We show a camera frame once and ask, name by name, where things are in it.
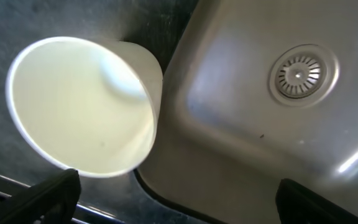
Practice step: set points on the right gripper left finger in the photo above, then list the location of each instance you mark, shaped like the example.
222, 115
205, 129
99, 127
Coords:
42, 199

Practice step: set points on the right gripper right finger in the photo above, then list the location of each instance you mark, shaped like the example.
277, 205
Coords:
306, 205

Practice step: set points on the steel sink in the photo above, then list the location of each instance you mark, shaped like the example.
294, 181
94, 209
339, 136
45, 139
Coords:
259, 149

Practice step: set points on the white cup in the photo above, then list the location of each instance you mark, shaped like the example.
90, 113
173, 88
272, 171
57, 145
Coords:
79, 112

